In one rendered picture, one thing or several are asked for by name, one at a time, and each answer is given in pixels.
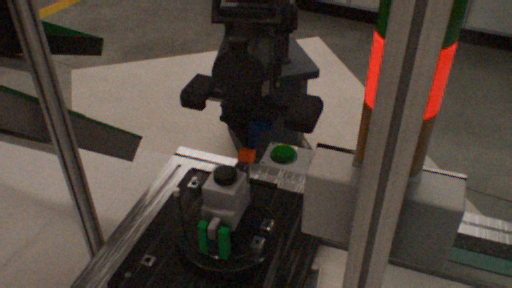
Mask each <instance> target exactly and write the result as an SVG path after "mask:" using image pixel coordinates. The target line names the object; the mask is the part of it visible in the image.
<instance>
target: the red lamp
mask: <svg viewBox="0 0 512 288"><path fill-rule="evenodd" d="M383 48H384V39H381V38H380V36H379V35H377V33H376V31H375V35H374V41H373V46H372V51H371V57H370V67H369V72H368V77H367V83H366V88H365V101H366V103H367V104H368V105H369V107H370V108H372V109H373V105H374V95H375V90H376V85H377V81H378V76H379V67H380V62H381V58H382V53H383Z"/></svg>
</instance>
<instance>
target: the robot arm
mask: <svg viewBox="0 0 512 288"><path fill-rule="evenodd" d="M225 2H228V3H239V4H237V5H236V6H235V7H230V6H222V7H221V6H220V3H221V0H212V4H211V13H212V17H211V22H212V23H216V24H225V36H224V38H223V40H222V42H221V46H220V48H219V50H218V53H217V55H216V59H215V61H214V64H213V66H212V76H208V75H203V74H199V73H198V74H197V75H195V76H194V77H193V78H192V79H191V81H190V82H189V83H188V84H187V85H186V86H185V87H184V88H183V89H182V90H181V95H180V100H181V107H183V108H190V109H194V110H198V111H203V109H204V108H206V100H211V101H215V102H219V103H221V104H220V107H221V116H220V117H219V118H220V121H221V122H225V123H226V125H227V126H229V127H230V130H232V131H233V132H234V135H236V136H237V138H238V139H239V141H240V143H241V144H242V145H243V148H250V149H253V150H256V148H257V144H258V142H259V140H260V138H261V135H262V132H263V131H270V130H271V129H272V127H273V126H274V123H275V122H276V120H277V118H278V117H284V126H285V128H286V129H288V130H294V131H298V132H301V133H305V134H311V133H312V132H313V131H314V127H315V126H316V124H317V122H318V121H319V117H320V115H321V113H322V112H323V100H322V99H321V98H320V97H319V96H316V95H307V94H303V93H297V94H296V95H295V96H294V98H292V100H291V102H288V101H284V100H281V99H282V97H281V96H278V95H273V91H274V88H276V86H277V87H279V83H278V77H280V76H281V73H282V64H291V63H292V59H290V58H289V56H288V49H289V33H290V34H293V31H295V30H297V23H298V8H297V6H296V3H295V0H225ZM220 9H221V11H220ZM252 111H255V113H256V115H255V117H253V119H252Z"/></svg>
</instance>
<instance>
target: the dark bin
mask: <svg viewBox="0 0 512 288"><path fill-rule="evenodd" d="M41 22H42V24H43V30H44V33H45V36H46V39H47V42H48V45H49V51H50V53H51V55H70V56H102V50H103V43H104V38H101V37H99V36H96V35H93V34H87V33H85V32H82V31H79V30H76V29H72V28H67V27H64V26H62V25H58V24H56V23H50V22H48V21H44V20H42V19H41ZM0 54H23V55H24V52H23V49H22V46H21V44H20V41H19V36H18V34H17V31H16V28H15V26H14V21H13V18H12V16H11V13H10V11H9V8H8V3H7V0H0Z"/></svg>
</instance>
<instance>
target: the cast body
mask: <svg viewBox="0 0 512 288"><path fill-rule="evenodd" d="M202 192H203V207H202V217H203V221H206V222H208V223H209V226H208V239H211V240H213V241H216V237H217V236H218V230H219V229H220V228H221V226H225V227H227V228H228V227H230V232H234V230H235V228H236V227H237V225H238V223H239V220H240V219H241V217H242V215H243V212H244V210H245V209H246V207H247V206H248V203H249V201H250V184H248V183H247V174H246V173H245V172H241V171H238V170H236V169H235V168H234V167H233V166H216V167H215V168H214V170H212V173H211V174H210V175H209V177H208V179H207V181H206V182H205V183H204V184H203V188H202Z"/></svg>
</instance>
